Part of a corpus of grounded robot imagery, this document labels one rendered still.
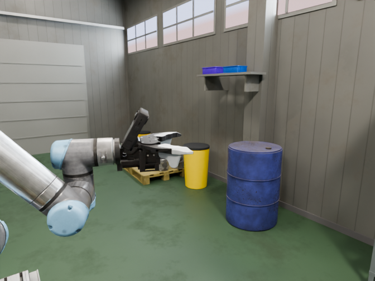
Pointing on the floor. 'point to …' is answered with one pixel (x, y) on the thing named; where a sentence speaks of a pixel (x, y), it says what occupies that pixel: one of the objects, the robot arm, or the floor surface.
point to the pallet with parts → (163, 173)
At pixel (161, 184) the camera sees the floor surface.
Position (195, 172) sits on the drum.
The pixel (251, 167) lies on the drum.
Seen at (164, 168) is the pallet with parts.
